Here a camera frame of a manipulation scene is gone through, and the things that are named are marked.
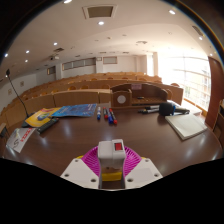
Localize blue booklet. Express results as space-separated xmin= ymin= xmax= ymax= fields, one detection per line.
xmin=51 ymin=103 xmax=98 ymax=118

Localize white charger with red button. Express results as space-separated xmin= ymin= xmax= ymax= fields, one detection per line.
xmin=97 ymin=138 xmax=127 ymax=174

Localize black marker pen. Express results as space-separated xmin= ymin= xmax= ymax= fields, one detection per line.
xmin=139 ymin=109 xmax=160 ymax=115
xmin=138 ymin=105 xmax=160 ymax=112

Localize wooden shelf unit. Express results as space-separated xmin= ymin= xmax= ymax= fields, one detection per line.
xmin=215 ymin=99 xmax=224 ymax=149

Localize round ceiling lights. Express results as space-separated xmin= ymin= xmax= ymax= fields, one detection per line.
xmin=3 ymin=0 xmax=214 ymax=64

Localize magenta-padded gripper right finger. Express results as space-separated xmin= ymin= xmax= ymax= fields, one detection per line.
xmin=121 ymin=145 xmax=164 ymax=190

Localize white leaflet with red print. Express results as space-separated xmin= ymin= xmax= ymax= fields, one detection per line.
xmin=5 ymin=127 xmax=36 ymax=154

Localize black handheld microphone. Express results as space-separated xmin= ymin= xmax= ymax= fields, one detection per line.
xmin=158 ymin=102 xmax=191 ymax=117

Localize black remote control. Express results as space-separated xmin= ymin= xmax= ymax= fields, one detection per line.
xmin=35 ymin=117 xmax=60 ymax=134

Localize wooden auditorium seating rows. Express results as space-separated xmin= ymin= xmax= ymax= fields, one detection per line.
xmin=0 ymin=71 xmax=185 ymax=134

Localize large square ceiling vent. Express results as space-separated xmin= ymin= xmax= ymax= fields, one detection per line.
xmin=82 ymin=4 xmax=118 ymax=20

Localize red marker pen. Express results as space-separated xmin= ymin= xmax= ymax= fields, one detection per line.
xmin=108 ymin=107 xmax=118 ymax=126
xmin=102 ymin=106 xmax=109 ymax=121

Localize long dark wall window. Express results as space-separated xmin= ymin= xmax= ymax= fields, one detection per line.
xmin=61 ymin=57 xmax=97 ymax=71

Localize wooden desk organizer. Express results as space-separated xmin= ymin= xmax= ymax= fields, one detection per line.
xmin=109 ymin=83 xmax=169 ymax=108

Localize yellow booklet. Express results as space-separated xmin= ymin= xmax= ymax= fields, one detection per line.
xmin=24 ymin=107 xmax=63 ymax=128

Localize small dark wall window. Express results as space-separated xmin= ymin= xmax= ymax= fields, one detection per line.
xmin=102 ymin=55 xmax=118 ymax=65

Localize small slatted ceiling vent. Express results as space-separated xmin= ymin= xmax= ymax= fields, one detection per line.
xmin=191 ymin=24 xmax=205 ymax=37

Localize black gooseneck microphone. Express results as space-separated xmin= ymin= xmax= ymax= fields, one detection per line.
xmin=5 ymin=68 xmax=33 ymax=128

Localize large bright window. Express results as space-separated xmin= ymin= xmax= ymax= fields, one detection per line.
xmin=156 ymin=54 xmax=212 ymax=111

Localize white notebook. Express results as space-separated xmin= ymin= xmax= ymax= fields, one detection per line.
xmin=164 ymin=113 xmax=208 ymax=141

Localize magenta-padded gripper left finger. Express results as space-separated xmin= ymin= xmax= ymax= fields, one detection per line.
xmin=60 ymin=145 xmax=102 ymax=190

